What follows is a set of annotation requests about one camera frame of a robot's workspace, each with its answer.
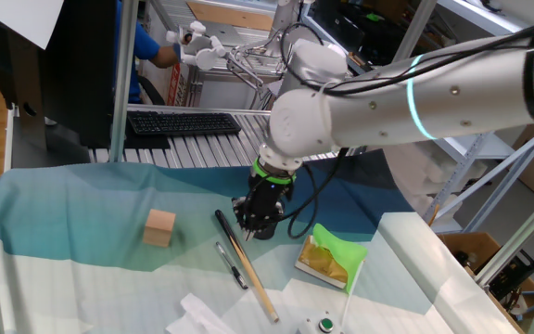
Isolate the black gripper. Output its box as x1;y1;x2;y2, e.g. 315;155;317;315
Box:
231;173;295;243

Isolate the clear pen with black grip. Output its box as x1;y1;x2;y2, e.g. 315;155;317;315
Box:
214;241;249;290

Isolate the person bare forearm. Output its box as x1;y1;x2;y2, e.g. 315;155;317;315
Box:
149;44;180;70

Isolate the black mesh pen holder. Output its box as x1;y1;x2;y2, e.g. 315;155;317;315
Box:
252;221;278;241

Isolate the teleoperator hand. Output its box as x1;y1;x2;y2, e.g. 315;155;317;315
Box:
172;34;193;62

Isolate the black and wood cue stick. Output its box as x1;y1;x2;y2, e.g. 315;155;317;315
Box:
214;209;281;324

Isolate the gold and white tissue pack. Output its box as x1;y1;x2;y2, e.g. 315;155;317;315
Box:
294;234;356;289

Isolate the green flag on white pole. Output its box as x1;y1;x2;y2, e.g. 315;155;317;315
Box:
311;223;369;326

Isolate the wooden block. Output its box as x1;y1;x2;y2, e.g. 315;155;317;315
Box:
142;208;177;249

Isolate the white paper tissue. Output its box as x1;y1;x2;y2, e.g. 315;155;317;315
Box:
164;292;238;334

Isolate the black keyboard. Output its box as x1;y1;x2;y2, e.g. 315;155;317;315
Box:
126;109;243;137

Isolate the grey metal cabinet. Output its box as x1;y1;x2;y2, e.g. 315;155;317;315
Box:
181;64;273;111

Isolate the grey box with green button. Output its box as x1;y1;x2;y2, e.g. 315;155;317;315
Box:
294;315;345;334

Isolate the red and white sign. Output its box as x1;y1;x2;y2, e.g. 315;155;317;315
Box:
166;60;183;107

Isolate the black office chair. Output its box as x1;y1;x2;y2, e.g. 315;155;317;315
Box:
137;75;166;106

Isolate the white haptic control device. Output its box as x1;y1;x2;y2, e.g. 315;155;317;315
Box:
165;20;291;112

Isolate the white foam packing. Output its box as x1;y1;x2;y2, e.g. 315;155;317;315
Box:
382;138;463;217

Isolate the teal blue white tablecloth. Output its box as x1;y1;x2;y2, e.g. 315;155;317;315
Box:
0;152;521;334

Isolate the wooden board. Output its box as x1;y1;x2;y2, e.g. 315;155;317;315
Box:
186;1;275;32

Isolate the silver cylindrical column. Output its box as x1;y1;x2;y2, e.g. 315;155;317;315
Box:
270;0;301;41

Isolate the person torso in blue shirt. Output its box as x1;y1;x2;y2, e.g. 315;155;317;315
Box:
116;0;161;104

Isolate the cardboard box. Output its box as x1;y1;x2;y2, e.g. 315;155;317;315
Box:
438;231;534;334

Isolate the grey monitor stand base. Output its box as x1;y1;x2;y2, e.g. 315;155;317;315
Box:
10;105;92;169

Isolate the black monitor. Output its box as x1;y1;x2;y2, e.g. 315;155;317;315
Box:
0;0;120;149

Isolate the blue grey steel shelf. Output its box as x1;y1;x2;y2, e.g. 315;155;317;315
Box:
422;124;534;233

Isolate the white shelf board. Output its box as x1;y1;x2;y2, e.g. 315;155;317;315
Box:
436;0;534;36

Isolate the white paper sheet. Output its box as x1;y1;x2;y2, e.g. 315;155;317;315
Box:
0;0;65;51

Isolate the green gripper mount ring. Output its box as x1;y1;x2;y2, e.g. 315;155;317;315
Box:
251;157;297;186

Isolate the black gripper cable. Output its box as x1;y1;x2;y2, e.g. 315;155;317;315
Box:
275;147;350;240

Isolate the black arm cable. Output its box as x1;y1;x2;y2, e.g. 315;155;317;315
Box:
279;18;534;214

